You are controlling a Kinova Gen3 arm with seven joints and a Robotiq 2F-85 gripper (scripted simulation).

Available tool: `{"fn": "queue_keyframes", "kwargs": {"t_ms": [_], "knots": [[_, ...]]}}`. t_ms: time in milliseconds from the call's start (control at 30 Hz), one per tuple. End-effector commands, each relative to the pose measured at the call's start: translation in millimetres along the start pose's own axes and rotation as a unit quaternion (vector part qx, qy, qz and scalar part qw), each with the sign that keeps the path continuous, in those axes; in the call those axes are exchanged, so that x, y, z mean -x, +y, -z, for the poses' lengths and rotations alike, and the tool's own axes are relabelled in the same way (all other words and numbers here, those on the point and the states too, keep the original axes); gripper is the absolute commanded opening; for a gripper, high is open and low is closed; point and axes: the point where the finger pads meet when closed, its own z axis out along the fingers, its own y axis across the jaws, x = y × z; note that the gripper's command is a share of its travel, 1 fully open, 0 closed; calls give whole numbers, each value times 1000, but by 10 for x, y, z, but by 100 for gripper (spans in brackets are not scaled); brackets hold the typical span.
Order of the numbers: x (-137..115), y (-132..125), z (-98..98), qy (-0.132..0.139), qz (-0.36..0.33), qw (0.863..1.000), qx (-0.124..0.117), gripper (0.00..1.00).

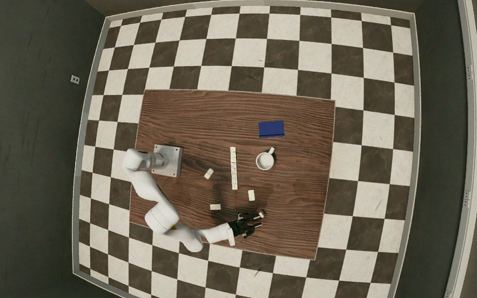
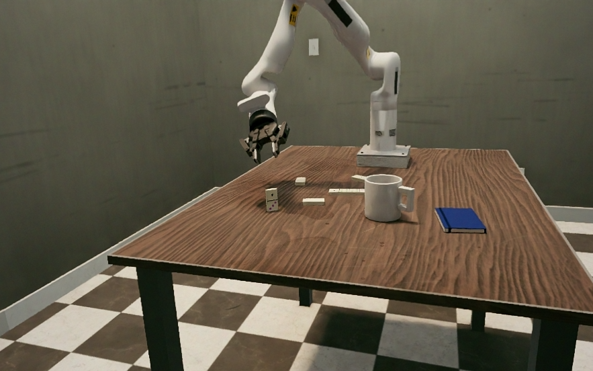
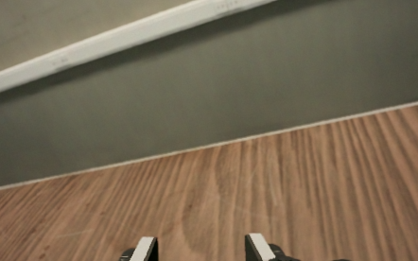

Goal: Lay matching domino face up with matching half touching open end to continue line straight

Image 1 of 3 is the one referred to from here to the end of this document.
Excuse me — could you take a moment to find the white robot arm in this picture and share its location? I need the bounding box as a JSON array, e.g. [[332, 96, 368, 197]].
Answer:
[[122, 148, 235, 252]]

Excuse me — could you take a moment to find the blue notebook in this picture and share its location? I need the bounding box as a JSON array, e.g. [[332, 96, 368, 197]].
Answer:
[[259, 121, 284, 138]]

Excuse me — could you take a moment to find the white mug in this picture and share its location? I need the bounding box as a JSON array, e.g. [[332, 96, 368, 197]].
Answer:
[[256, 147, 275, 170]]

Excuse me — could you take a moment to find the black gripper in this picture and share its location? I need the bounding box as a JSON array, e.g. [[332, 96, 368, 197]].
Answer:
[[228, 213, 262, 239]]

